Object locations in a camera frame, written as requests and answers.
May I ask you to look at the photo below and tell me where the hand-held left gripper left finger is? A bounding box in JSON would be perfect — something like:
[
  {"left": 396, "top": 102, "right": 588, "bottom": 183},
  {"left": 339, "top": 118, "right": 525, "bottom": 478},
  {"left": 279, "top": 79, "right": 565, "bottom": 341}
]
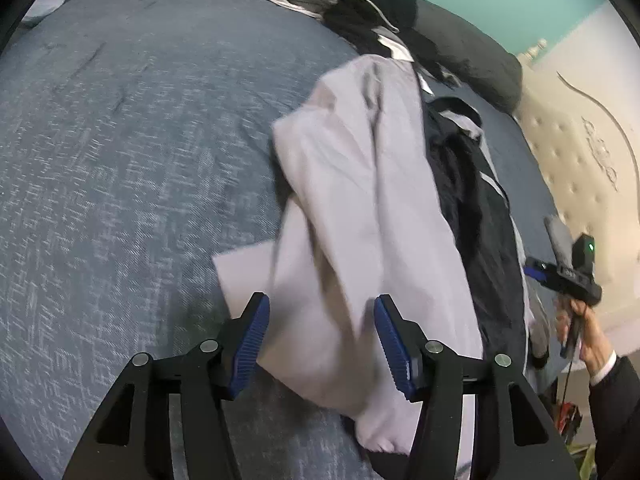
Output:
[{"left": 62, "top": 292, "right": 271, "bottom": 480}]

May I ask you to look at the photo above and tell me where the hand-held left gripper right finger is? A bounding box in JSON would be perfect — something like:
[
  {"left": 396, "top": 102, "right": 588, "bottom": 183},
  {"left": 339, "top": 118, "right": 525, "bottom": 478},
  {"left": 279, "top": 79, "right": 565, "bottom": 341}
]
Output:
[{"left": 374, "top": 294, "right": 576, "bottom": 480}]

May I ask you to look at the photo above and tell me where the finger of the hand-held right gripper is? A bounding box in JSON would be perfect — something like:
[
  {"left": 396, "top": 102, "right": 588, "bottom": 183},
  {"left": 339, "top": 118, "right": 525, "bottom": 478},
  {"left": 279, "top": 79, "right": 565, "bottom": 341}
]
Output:
[{"left": 524, "top": 256, "right": 552, "bottom": 284}]

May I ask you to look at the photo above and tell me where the grey jacket with black trim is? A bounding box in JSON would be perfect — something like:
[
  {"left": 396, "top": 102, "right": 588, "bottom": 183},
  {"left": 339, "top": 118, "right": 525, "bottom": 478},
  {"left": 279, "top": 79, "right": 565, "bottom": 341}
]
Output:
[{"left": 212, "top": 52, "right": 551, "bottom": 456}]

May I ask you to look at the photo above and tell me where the person's right forearm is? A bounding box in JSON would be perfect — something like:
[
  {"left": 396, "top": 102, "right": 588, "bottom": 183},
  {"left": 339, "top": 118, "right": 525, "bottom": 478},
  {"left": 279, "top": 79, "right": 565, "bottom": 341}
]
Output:
[{"left": 587, "top": 355, "right": 640, "bottom": 480}]

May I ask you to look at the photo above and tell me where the person's right hand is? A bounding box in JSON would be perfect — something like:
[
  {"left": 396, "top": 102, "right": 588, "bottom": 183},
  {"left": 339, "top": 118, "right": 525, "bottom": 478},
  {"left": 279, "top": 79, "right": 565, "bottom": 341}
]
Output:
[{"left": 555, "top": 299, "right": 619, "bottom": 387}]

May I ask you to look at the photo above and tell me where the grey-blue cloth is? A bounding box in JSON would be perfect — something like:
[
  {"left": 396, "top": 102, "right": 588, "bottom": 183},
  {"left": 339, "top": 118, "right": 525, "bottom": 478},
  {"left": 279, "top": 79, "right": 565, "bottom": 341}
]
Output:
[{"left": 544, "top": 214, "right": 575, "bottom": 267}]

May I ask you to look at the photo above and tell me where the cream tufted headboard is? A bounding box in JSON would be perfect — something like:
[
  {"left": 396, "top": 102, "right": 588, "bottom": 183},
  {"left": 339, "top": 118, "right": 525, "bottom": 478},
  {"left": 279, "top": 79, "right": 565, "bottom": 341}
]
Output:
[{"left": 514, "top": 2, "right": 640, "bottom": 376}]

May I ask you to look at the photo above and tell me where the orange and black tool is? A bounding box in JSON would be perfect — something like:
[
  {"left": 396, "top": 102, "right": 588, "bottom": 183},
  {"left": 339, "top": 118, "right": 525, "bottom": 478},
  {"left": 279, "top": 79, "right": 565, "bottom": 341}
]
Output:
[{"left": 556, "top": 401, "right": 584, "bottom": 442}]

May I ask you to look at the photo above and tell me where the yellow-green bag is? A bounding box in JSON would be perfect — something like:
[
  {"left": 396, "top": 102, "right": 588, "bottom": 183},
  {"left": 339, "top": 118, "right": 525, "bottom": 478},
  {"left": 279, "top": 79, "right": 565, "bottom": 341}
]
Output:
[{"left": 574, "top": 446, "right": 599, "bottom": 480}]

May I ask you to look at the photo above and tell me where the dark grey pillow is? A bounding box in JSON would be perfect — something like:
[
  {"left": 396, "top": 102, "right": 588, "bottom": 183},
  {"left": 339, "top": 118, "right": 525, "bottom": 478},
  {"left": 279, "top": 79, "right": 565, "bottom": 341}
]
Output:
[{"left": 415, "top": 0, "right": 524, "bottom": 114}]

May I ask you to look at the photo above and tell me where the blue woven bedspread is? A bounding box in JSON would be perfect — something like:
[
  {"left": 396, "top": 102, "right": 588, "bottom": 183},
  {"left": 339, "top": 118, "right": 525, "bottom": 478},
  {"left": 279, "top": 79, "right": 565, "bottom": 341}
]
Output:
[{"left": 0, "top": 0, "right": 566, "bottom": 480}]

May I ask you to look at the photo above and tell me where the white garment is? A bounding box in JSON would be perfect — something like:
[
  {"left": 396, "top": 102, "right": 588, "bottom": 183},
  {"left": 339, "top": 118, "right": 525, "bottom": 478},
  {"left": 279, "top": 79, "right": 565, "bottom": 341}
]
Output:
[{"left": 374, "top": 25, "right": 417, "bottom": 62}]

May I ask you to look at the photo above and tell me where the black garment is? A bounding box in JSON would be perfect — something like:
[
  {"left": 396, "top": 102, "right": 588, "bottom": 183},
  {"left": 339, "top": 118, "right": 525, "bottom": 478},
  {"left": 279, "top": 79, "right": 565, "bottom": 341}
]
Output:
[{"left": 320, "top": 0, "right": 453, "bottom": 88}]

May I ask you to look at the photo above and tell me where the black cable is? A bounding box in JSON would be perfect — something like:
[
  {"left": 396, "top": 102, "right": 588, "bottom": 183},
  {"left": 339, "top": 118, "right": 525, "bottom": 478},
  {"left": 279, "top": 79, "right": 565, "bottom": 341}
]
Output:
[{"left": 561, "top": 357, "right": 577, "bottom": 411}]

